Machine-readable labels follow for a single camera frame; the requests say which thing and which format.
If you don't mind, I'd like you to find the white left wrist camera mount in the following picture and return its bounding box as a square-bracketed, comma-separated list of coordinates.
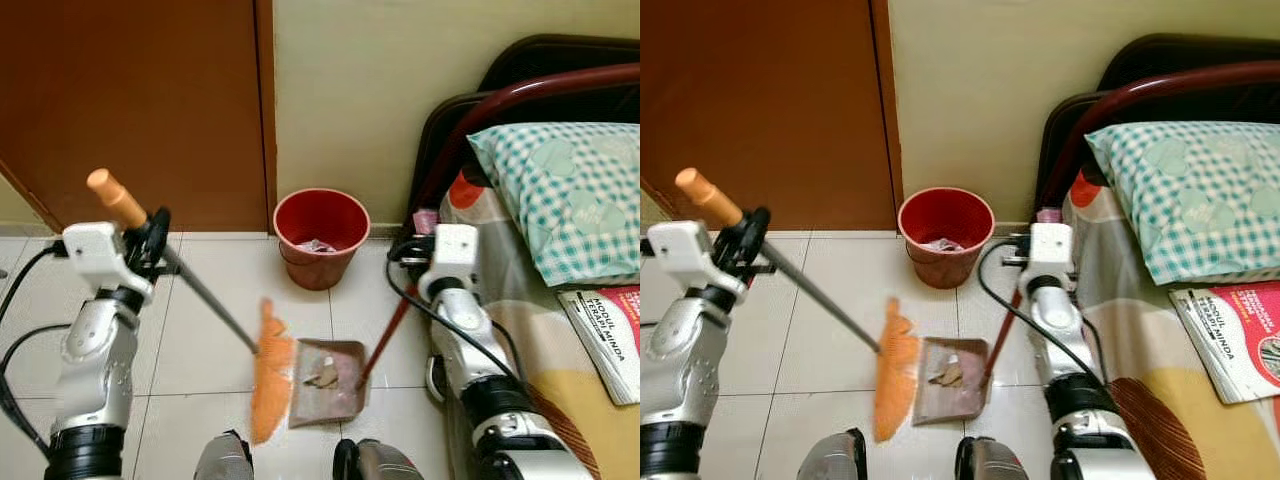
[61, 221, 157, 302]
[647, 219, 747, 300]

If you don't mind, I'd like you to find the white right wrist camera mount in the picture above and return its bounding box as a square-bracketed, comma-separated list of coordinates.
[1027, 221, 1077, 294]
[417, 223, 480, 302]

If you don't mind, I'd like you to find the dark wooden bed headboard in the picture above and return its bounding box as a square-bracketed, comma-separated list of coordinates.
[1032, 32, 1280, 219]
[404, 34, 641, 233]

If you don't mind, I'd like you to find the bed with patterned sheet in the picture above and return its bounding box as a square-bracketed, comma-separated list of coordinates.
[1058, 168, 1280, 480]
[428, 168, 641, 480]

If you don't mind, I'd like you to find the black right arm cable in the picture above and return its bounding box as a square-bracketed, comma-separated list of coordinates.
[385, 258, 525, 385]
[977, 240, 1113, 385]

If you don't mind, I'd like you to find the white and red book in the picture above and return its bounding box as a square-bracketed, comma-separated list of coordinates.
[1167, 281, 1280, 405]
[556, 284, 641, 407]

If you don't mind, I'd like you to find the brown wooden door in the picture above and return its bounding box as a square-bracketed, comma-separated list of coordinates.
[640, 0, 899, 232]
[0, 0, 277, 234]

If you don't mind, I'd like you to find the grey robot leg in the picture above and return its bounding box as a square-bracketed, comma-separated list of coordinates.
[192, 429, 257, 480]
[332, 437, 427, 480]
[954, 435, 1033, 480]
[796, 427, 870, 480]

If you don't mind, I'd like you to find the brown dustpan with red handle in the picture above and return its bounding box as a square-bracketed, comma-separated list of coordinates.
[912, 288, 1027, 427]
[288, 283, 421, 430]

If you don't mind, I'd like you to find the orange broom with metal handle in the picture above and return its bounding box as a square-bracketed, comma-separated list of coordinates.
[675, 167, 922, 444]
[86, 168, 298, 447]

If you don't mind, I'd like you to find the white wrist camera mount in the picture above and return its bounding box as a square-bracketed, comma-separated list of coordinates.
[647, 219, 747, 300]
[61, 221, 157, 302]
[417, 223, 480, 302]
[1027, 221, 1077, 294]

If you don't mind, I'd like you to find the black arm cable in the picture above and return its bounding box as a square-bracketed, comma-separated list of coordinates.
[0, 243, 73, 463]
[385, 258, 525, 385]
[977, 240, 1113, 385]

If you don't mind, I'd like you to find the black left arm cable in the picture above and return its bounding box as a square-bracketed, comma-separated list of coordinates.
[0, 243, 73, 463]

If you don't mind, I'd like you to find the green checkered pillow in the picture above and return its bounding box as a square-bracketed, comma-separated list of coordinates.
[466, 121, 641, 290]
[1084, 121, 1280, 287]

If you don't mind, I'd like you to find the grey left robot leg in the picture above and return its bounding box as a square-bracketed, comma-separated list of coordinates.
[192, 429, 257, 480]
[796, 427, 870, 480]

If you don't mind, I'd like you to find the grey right robot leg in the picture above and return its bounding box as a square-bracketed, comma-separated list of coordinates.
[954, 435, 1033, 480]
[332, 437, 427, 480]

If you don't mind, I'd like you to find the red plastic bucket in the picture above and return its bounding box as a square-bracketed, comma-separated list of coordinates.
[273, 188, 372, 292]
[897, 187, 997, 291]

